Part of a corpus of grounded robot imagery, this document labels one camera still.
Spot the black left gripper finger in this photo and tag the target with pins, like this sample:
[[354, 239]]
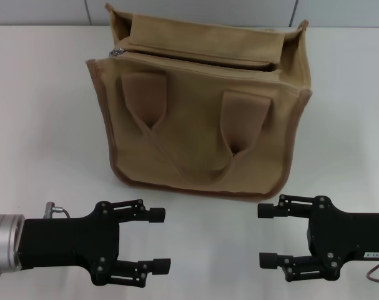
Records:
[[156, 215], [161, 266]]

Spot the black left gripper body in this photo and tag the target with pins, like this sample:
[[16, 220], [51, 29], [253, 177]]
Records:
[[67, 242]]

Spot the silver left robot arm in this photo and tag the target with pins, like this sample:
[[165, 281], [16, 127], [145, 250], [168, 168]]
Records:
[[5, 243]]

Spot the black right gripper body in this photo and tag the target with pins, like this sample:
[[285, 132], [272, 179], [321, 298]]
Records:
[[348, 234]]

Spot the khaki canvas food bag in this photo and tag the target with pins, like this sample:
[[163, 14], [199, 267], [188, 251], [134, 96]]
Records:
[[195, 125]]

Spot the silver zipper pull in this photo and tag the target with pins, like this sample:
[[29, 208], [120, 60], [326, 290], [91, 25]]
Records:
[[116, 52]]

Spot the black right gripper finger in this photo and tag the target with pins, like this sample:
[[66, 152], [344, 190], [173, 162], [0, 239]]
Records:
[[267, 211], [268, 260]]

